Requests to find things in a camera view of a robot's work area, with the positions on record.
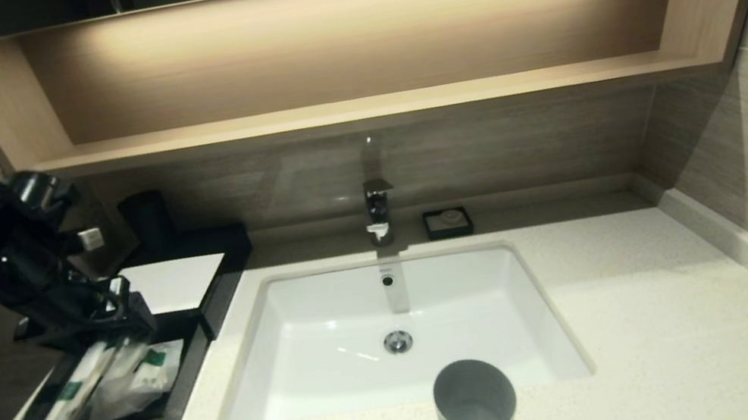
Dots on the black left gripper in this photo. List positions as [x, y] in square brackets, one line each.
[49, 290]

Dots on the clear plastic packet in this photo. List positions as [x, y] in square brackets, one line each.
[118, 397]

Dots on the small packet with green label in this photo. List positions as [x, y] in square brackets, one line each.
[159, 363]

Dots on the black box body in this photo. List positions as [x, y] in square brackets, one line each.
[232, 254]

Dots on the long packet with green label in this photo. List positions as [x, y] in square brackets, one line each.
[74, 386]

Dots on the black cylindrical container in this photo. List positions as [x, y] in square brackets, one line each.
[146, 219]

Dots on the white ceramic sink basin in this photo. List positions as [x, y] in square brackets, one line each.
[318, 327]

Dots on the chrome sink drain stopper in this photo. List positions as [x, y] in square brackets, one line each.
[398, 342]

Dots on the chrome faucet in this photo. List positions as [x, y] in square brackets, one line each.
[380, 209]

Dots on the black soap dish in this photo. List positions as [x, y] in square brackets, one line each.
[451, 230]

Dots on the round beige soap bar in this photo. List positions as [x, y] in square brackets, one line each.
[451, 216]

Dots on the grey cup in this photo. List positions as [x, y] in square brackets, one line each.
[476, 415]

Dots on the wooden wall shelf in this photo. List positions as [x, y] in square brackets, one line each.
[345, 46]

